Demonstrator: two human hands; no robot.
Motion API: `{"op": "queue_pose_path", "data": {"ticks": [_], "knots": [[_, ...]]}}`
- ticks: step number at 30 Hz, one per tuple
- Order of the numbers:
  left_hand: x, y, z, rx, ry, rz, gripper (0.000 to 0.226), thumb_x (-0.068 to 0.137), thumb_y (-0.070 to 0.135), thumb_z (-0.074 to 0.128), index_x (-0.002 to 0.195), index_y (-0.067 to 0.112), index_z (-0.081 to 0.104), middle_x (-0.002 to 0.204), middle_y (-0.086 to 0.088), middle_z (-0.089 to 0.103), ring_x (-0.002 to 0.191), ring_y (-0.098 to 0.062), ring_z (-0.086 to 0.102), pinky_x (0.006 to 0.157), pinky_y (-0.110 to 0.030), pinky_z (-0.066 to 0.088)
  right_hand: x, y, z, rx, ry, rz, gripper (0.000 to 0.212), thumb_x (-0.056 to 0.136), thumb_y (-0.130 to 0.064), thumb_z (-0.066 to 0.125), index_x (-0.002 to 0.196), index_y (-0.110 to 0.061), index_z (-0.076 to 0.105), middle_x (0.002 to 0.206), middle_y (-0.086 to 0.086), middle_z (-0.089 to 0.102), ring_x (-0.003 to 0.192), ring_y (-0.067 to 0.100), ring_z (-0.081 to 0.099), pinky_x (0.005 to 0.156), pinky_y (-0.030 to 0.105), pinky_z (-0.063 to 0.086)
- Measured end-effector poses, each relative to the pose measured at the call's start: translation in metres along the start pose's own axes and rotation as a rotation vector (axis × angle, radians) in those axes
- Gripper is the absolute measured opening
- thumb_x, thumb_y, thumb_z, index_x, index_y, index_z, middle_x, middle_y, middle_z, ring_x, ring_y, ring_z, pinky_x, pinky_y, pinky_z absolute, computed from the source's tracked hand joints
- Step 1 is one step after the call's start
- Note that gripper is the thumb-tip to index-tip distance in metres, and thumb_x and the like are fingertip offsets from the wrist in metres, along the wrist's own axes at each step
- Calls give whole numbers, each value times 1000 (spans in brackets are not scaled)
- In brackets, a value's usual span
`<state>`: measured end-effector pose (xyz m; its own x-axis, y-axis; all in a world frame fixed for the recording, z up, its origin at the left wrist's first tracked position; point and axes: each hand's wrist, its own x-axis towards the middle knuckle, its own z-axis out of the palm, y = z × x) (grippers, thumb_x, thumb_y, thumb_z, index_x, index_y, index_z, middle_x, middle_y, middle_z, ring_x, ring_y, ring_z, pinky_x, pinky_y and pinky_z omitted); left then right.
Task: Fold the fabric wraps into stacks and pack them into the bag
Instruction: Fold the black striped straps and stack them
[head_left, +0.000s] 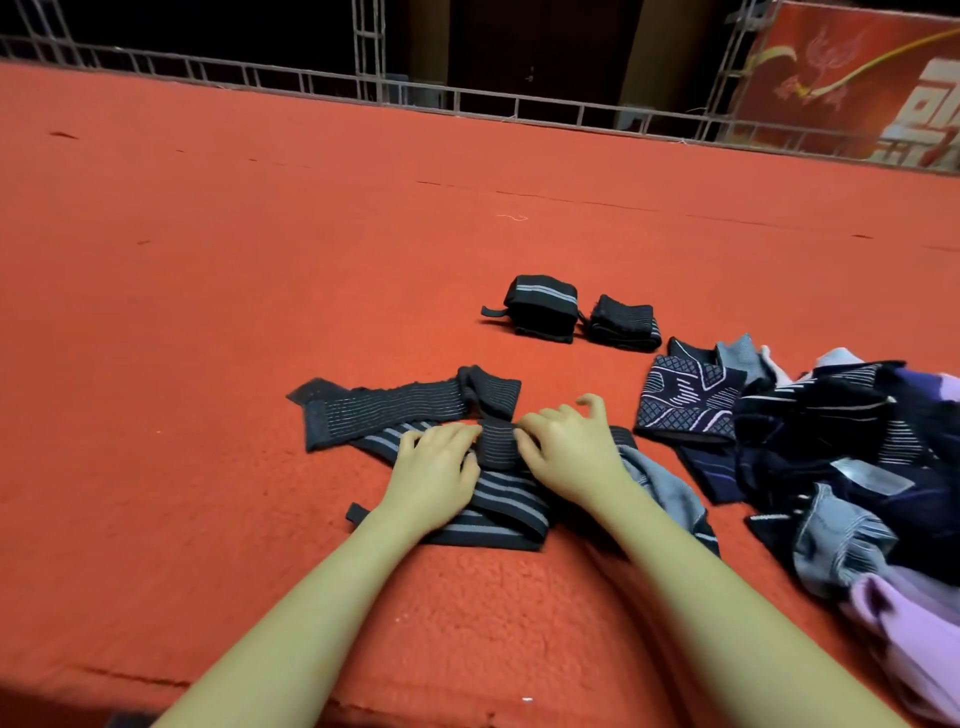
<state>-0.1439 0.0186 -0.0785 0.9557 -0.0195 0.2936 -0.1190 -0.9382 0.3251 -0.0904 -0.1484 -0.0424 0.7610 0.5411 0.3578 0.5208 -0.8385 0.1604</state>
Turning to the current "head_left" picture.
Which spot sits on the person's left hand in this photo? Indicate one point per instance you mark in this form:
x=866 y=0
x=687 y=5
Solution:
x=432 y=480

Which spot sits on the person's right hand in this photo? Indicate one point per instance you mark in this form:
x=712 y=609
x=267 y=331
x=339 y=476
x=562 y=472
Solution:
x=573 y=450

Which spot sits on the pile of black striped bands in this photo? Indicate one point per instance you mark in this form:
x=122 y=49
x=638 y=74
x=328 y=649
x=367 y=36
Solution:
x=375 y=408

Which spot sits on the person's left forearm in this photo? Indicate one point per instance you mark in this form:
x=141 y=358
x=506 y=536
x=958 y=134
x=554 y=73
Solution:
x=293 y=638

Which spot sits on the person's right forearm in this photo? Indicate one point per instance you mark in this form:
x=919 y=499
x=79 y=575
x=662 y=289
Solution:
x=750 y=630

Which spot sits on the heap of dark patterned socks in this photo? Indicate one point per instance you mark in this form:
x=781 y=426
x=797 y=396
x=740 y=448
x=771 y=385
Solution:
x=810 y=435

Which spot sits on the dark brown door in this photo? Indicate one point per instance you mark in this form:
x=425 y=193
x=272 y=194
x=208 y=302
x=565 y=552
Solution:
x=540 y=45

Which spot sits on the grey metal truss tower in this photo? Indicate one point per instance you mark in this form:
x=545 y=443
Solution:
x=735 y=68
x=372 y=45

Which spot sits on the red banner with white print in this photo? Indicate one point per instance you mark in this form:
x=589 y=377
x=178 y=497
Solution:
x=810 y=75

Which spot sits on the grey metal railing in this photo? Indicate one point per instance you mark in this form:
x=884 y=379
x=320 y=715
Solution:
x=180 y=68

